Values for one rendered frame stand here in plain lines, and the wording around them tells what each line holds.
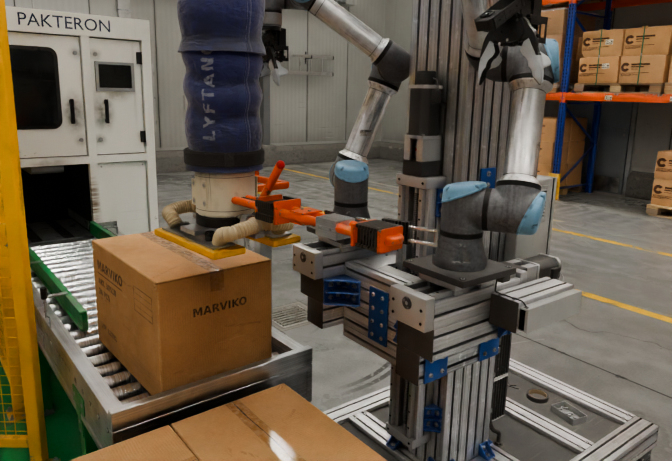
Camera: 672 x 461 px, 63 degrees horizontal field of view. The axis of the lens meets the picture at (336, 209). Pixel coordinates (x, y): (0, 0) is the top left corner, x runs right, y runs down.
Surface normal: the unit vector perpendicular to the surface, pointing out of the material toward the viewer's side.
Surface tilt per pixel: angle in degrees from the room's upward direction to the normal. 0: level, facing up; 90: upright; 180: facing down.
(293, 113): 90
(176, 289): 90
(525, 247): 90
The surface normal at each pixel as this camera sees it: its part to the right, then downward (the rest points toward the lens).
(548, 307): 0.60, 0.18
